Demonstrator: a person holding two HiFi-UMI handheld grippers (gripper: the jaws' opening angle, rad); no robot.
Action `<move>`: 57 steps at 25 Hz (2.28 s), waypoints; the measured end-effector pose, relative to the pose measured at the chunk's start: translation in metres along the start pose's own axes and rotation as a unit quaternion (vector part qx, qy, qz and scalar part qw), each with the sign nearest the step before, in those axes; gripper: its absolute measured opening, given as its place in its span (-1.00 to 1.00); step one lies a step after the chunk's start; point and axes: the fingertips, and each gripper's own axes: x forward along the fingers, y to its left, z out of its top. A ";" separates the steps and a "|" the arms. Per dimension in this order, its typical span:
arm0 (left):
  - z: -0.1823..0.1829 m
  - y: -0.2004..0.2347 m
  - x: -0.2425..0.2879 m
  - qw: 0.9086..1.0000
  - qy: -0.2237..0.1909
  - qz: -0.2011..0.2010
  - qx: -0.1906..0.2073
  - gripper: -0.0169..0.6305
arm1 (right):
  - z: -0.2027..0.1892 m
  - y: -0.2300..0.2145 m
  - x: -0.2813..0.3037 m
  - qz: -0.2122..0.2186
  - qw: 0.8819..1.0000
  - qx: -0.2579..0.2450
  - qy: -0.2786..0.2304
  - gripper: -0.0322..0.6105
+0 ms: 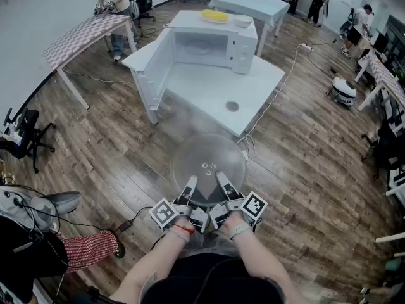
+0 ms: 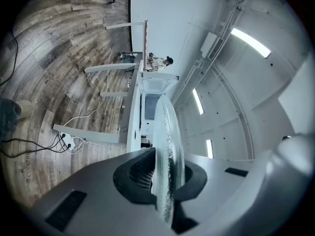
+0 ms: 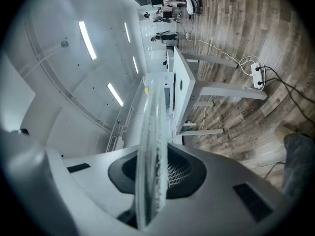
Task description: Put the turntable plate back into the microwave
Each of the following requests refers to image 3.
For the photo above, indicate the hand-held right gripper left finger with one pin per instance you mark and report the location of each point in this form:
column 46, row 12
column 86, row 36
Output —
column 93, row 181

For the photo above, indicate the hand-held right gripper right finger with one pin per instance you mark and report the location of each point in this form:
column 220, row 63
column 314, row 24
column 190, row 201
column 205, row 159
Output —
column 216, row 193

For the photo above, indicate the ceiling vent grille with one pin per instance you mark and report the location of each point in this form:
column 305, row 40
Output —
column 111, row 144

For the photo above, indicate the person's dark trousers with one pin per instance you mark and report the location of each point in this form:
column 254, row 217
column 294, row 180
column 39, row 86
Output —
column 297, row 161

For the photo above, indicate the ceiling light strip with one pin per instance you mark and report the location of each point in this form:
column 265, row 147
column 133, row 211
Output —
column 135, row 65
column 87, row 40
column 127, row 32
column 115, row 94

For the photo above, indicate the yellow corn cob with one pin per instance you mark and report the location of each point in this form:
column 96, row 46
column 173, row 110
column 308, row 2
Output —
column 147, row 90

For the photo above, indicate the white bowl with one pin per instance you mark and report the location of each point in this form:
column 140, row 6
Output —
column 145, row 82

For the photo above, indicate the white microwave oven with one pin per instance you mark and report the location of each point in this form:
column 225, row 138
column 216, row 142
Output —
column 168, row 80

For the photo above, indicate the white power strip with plugs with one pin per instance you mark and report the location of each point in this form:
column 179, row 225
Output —
column 256, row 76

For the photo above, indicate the large white table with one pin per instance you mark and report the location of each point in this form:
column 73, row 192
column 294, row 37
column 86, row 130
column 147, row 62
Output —
column 185, row 67

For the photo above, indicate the round ceiling fixture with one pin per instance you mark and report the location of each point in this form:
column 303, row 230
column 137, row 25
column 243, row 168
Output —
column 64, row 44

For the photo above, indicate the white dome-shaped device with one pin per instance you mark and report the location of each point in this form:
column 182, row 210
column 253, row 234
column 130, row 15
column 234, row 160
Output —
column 192, row 5

